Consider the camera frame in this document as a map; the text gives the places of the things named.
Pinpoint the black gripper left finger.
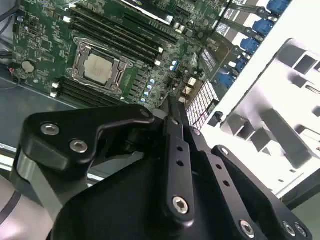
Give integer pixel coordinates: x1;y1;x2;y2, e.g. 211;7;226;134
11;96;196;228

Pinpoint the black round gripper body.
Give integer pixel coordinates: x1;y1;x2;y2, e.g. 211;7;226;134
51;156;238;240

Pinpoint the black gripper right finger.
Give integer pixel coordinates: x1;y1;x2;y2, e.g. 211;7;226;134
184;109;313;240

